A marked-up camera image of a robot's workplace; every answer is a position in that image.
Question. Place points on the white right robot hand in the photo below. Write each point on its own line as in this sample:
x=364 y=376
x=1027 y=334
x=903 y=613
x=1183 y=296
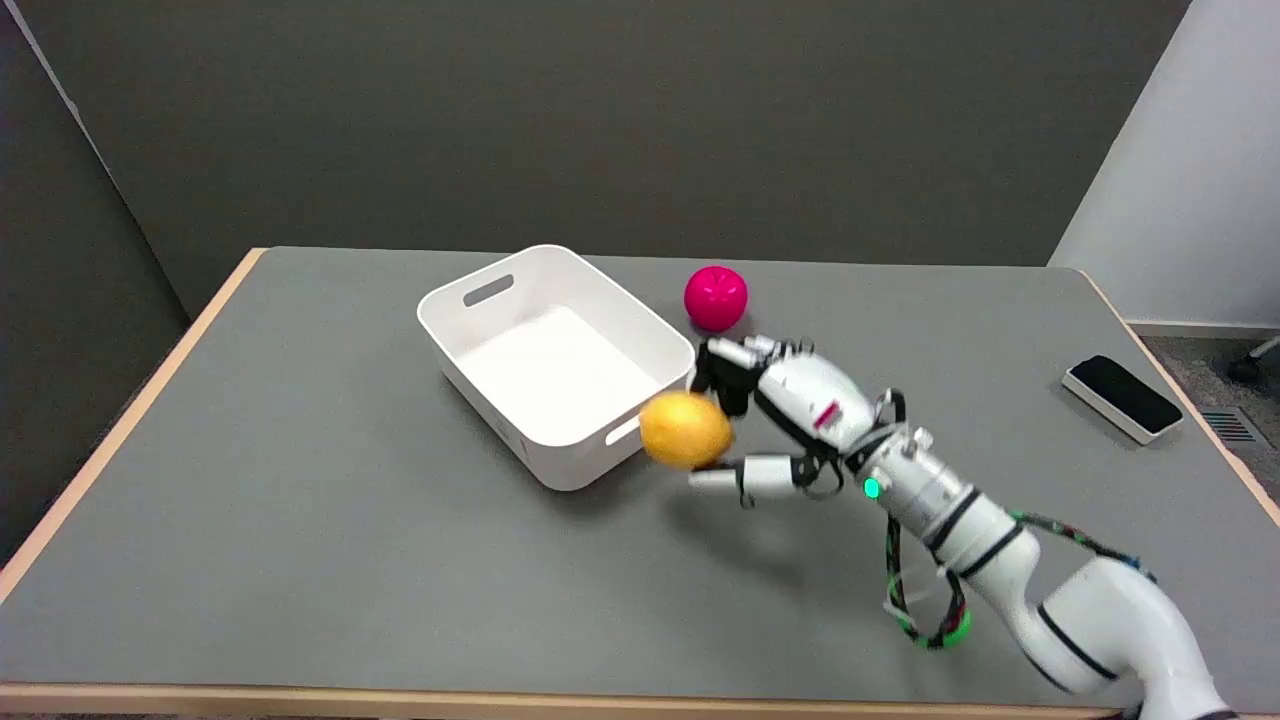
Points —
x=810 y=395

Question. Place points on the yellow lemon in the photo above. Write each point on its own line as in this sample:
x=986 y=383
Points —
x=685 y=429

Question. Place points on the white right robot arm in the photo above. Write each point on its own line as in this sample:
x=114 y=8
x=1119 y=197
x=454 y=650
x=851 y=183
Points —
x=1030 y=580

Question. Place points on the white plastic box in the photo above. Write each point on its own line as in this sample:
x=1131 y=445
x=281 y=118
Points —
x=556 y=365

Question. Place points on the pink round fruit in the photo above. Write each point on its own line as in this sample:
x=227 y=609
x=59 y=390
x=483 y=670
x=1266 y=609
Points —
x=715 y=297

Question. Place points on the white device with black top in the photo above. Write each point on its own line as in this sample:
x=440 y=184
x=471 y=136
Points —
x=1122 y=397

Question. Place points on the floor vent grille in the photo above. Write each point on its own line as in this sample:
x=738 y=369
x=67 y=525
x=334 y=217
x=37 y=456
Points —
x=1232 y=426

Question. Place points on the black chair caster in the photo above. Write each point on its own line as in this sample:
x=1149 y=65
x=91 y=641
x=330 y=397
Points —
x=1250 y=366

